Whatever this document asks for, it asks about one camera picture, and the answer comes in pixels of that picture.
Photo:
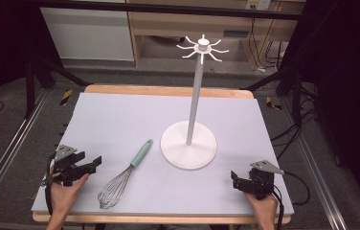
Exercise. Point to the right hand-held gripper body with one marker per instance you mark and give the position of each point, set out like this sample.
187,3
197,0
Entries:
262,182

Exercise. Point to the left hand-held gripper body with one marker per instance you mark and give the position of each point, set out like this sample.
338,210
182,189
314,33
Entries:
68,169

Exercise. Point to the white hook stand rack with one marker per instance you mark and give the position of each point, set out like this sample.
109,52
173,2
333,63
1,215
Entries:
188,148

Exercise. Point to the person's right hand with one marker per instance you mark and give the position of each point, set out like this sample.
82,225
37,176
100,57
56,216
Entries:
264,207

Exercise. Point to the person's left hand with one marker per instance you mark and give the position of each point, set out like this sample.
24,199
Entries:
63,195

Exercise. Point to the yellow-black floor tape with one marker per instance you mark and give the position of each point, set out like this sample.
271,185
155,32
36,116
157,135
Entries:
273,103
66,96

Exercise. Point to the light grey foam mat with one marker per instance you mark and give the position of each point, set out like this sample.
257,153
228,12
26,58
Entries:
143,121

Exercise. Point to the black metal stand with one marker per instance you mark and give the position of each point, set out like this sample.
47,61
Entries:
29,86
296,92

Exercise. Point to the wooden table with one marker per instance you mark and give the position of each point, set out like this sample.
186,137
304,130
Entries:
168,90

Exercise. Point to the white cabinet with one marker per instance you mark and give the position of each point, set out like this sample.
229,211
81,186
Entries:
88,35

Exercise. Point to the black curtain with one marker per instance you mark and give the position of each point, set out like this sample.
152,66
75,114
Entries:
5,44
347,80

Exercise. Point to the wooden shelf unit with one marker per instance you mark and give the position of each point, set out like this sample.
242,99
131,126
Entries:
181,24

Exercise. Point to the white power strip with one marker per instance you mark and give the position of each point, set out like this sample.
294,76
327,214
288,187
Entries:
258,4

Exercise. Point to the metal floor rail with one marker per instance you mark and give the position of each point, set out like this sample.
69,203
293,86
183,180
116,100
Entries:
12,143
318,179

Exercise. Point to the black horizontal frame bar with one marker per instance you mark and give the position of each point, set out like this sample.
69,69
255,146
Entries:
168,8

